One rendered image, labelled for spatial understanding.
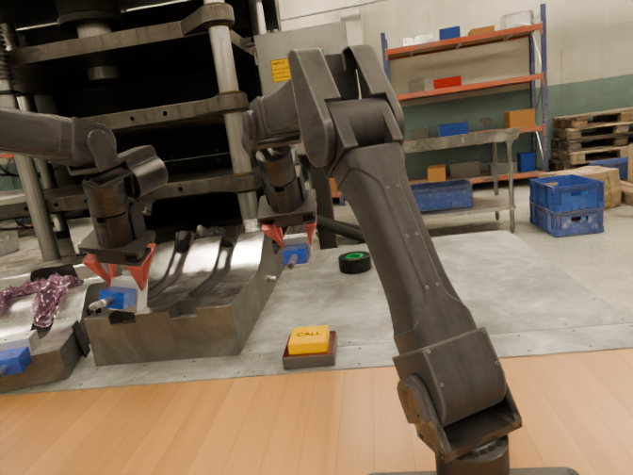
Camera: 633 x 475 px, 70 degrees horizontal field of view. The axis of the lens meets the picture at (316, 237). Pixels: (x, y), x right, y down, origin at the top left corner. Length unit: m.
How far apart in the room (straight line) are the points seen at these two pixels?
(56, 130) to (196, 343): 0.39
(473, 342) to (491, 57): 7.08
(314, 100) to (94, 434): 0.52
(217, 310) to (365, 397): 0.29
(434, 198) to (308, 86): 4.00
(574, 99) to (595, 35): 0.85
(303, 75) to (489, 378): 0.33
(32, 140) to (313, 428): 0.50
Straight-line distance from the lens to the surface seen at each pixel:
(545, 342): 0.77
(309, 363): 0.72
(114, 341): 0.87
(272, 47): 1.59
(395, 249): 0.42
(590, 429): 0.61
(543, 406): 0.63
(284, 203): 0.76
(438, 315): 0.41
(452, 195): 4.45
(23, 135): 0.68
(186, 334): 0.81
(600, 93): 7.75
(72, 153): 0.70
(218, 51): 1.50
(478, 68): 7.39
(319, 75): 0.48
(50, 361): 0.90
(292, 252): 0.81
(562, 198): 4.27
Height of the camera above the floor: 1.15
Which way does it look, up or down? 13 degrees down
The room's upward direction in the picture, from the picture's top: 8 degrees counter-clockwise
